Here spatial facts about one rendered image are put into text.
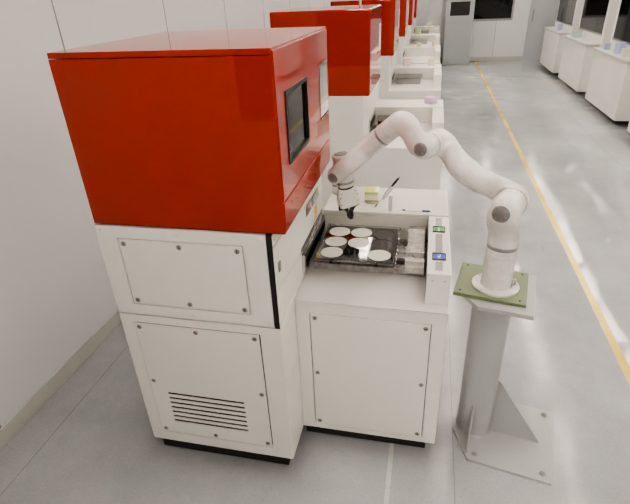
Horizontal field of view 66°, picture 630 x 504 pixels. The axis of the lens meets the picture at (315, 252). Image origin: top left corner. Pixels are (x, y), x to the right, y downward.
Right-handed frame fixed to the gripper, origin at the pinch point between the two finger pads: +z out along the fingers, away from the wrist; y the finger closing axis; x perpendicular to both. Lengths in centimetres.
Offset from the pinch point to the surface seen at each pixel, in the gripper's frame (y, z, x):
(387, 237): 11.8, 9.8, -15.0
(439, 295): 11, 13, -63
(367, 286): -10.3, 14.7, -40.0
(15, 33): -126, -104, 87
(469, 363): 25, 58, -62
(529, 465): 37, 103, -90
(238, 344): -70, 16, -46
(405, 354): -6, 38, -62
